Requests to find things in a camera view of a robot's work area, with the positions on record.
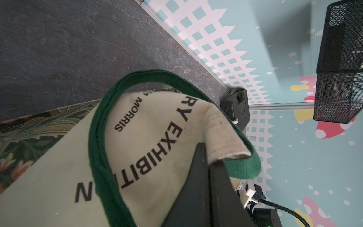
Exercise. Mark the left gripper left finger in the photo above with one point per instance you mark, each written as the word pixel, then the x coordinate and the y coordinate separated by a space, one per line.
pixel 192 206

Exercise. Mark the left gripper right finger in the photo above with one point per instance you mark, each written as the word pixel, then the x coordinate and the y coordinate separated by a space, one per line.
pixel 226 208

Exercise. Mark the beige canvas tote bag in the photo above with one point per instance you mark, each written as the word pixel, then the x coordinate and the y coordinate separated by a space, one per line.
pixel 118 162

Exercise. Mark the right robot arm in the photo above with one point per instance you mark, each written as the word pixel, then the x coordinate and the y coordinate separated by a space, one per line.
pixel 263 213

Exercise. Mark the black plastic tool case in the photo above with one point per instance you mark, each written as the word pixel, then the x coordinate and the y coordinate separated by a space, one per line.
pixel 236 108

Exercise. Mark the black box in basket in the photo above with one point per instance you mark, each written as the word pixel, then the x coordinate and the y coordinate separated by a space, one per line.
pixel 331 48

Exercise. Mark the black wire mesh basket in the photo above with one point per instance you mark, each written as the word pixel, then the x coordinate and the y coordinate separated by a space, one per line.
pixel 339 89

